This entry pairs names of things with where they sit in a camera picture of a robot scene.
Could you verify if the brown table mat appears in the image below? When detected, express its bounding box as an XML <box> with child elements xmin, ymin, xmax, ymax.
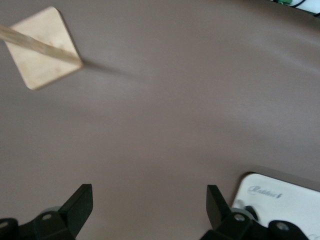
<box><xmin>0</xmin><ymin>0</ymin><xmax>320</xmax><ymax>240</ymax></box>

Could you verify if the beige plastic tray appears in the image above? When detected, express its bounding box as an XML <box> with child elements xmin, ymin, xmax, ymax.
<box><xmin>229</xmin><ymin>171</ymin><xmax>320</xmax><ymax>240</ymax></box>

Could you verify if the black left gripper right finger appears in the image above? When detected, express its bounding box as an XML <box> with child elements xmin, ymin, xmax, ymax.
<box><xmin>199</xmin><ymin>184</ymin><xmax>312</xmax><ymax>240</ymax></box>

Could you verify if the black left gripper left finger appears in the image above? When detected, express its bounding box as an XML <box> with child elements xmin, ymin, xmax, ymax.
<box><xmin>0</xmin><ymin>183</ymin><xmax>94</xmax><ymax>240</ymax></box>

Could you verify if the wooden cup stand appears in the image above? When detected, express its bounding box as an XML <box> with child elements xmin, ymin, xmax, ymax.
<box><xmin>0</xmin><ymin>6</ymin><xmax>83</xmax><ymax>91</ymax></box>

